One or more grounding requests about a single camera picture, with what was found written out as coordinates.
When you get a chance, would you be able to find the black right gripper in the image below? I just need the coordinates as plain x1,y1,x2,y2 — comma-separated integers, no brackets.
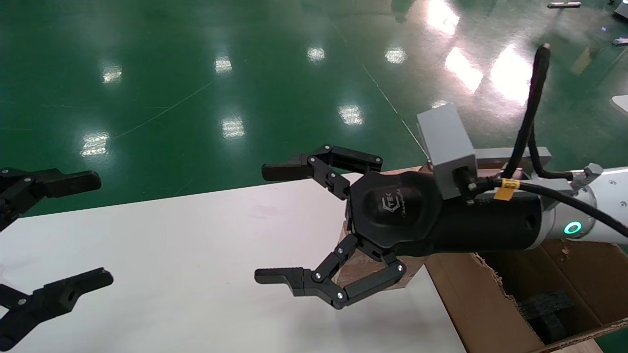
254,144,544,310

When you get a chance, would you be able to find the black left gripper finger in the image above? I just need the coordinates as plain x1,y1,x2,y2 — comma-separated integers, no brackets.
0,168,102,231
0,268,114,352

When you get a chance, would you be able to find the big brown cardboard box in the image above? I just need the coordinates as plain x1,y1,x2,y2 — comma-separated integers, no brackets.
424,167,628,353

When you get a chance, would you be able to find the black foam block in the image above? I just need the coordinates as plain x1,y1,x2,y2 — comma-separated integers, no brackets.
519,290,576,345

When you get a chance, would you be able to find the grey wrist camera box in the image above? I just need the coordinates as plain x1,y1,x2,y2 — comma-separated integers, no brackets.
416,103,477,200

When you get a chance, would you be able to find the grey camera mounting bracket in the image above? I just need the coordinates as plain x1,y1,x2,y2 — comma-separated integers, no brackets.
472,146,575,204

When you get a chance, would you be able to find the yellow cable tag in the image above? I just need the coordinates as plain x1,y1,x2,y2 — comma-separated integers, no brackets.
494,178,520,202

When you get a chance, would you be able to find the thick black cable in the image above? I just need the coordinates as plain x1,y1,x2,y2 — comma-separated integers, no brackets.
454,167,628,241

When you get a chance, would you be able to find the thin black cable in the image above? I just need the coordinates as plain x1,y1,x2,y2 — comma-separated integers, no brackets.
527,123,575,181

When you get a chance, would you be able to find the black sleeved cable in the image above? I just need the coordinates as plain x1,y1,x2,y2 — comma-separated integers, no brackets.
501,43,551,179

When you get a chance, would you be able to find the grey cable connector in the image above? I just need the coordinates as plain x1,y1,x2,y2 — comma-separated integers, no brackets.
569,163,605,191

